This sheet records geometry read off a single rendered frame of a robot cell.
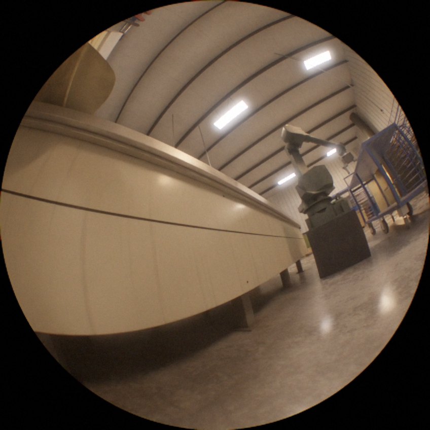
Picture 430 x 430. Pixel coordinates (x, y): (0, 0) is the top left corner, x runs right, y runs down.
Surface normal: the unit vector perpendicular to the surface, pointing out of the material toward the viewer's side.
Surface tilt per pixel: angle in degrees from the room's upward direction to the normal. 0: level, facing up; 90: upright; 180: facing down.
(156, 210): 90
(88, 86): 166
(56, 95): 180
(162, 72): 176
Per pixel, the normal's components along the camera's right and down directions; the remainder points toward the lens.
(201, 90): 0.26, 0.90
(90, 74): 0.00, 0.84
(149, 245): 0.71, -0.43
